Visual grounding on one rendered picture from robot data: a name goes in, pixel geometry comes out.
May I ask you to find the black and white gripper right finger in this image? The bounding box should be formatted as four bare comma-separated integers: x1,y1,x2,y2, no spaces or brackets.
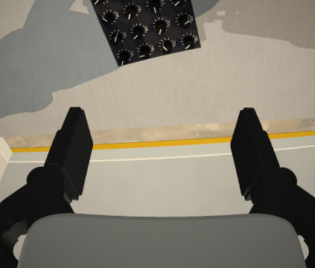
230,107,315,268

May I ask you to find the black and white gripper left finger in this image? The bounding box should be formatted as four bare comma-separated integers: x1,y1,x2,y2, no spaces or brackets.
0,107,93,268

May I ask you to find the black knob box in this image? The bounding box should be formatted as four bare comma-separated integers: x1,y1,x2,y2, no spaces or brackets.
91,0,201,67

